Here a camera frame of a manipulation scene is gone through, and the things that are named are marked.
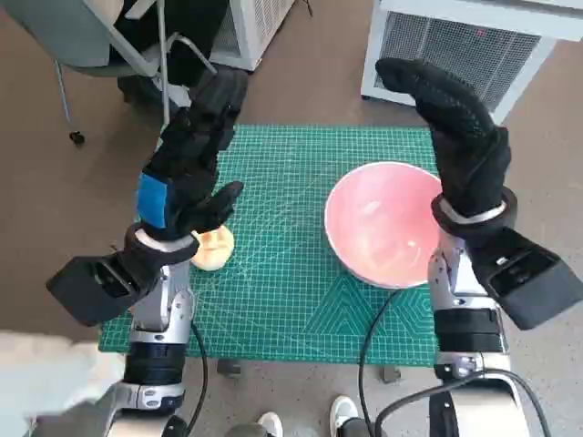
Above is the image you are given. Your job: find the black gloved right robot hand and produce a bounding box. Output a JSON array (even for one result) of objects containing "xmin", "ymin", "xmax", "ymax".
[{"xmin": 375, "ymin": 57, "xmax": 512, "ymax": 218}]

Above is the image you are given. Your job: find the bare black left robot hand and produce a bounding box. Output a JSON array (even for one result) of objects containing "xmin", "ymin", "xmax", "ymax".
[{"xmin": 136, "ymin": 67, "xmax": 251, "ymax": 242}]

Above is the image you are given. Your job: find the round toy bread bun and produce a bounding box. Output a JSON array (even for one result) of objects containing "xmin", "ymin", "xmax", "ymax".
[{"xmin": 189, "ymin": 226, "xmax": 236, "ymax": 273}]

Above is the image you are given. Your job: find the pink bowl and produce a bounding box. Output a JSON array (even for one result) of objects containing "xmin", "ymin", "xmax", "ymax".
[{"xmin": 323, "ymin": 161, "xmax": 445, "ymax": 289}]

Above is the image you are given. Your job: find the large white mesh cabinet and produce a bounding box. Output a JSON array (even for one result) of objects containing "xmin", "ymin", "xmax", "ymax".
[{"xmin": 361, "ymin": 0, "xmax": 583, "ymax": 124}]

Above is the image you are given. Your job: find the green cutting mat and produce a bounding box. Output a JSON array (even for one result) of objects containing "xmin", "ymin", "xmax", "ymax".
[{"xmin": 98, "ymin": 125, "xmax": 441, "ymax": 368}]

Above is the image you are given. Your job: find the person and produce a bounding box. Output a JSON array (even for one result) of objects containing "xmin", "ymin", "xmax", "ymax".
[
  {"xmin": 113, "ymin": 0, "xmax": 238, "ymax": 110},
  {"xmin": 227, "ymin": 394, "xmax": 379, "ymax": 437}
]

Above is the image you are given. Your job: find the small white mesh cabinet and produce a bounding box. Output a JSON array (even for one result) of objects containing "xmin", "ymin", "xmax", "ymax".
[{"xmin": 211, "ymin": 0, "xmax": 297, "ymax": 72}]

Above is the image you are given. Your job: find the grey chair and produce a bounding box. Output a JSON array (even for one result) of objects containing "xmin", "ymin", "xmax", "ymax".
[{"xmin": 8, "ymin": 0, "xmax": 218, "ymax": 147}]

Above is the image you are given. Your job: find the white plastic bag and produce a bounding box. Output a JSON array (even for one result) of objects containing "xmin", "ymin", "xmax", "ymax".
[{"xmin": 0, "ymin": 331, "xmax": 124, "ymax": 437}]

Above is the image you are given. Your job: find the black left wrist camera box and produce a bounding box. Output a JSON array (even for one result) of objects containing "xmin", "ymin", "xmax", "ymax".
[{"xmin": 45, "ymin": 255, "xmax": 161, "ymax": 328}]

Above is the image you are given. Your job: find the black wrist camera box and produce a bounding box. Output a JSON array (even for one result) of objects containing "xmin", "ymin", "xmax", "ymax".
[
  {"xmin": 45, "ymin": 255, "xmax": 161, "ymax": 328},
  {"xmin": 464, "ymin": 227, "xmax": 583, "ymax": 331}
]

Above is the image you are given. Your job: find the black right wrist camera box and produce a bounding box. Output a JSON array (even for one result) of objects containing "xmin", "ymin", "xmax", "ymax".
[{"xmin": 464, "ymin": 227, "xmax": 583, "ymax": 331}]

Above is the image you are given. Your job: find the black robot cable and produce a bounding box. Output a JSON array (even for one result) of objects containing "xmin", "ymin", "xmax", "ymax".
[
  {"xmin": 357, "ymin": 289, "xmax": 400, "ymax": 422},
  {"xmin": 373, "ymin": 373, "xmax": 550, "ymax": 437},
  {"xmin": 179, "ymin": 316, "xmax": 210, "ymax": 437}
]

